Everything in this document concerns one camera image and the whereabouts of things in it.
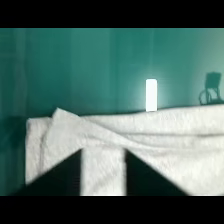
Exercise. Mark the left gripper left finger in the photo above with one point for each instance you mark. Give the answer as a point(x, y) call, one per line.
point(64, 178)

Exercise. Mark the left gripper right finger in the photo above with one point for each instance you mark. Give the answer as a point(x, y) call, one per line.
point(143, 180)

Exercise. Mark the white garment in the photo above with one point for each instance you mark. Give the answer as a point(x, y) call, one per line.
point(166, 150)

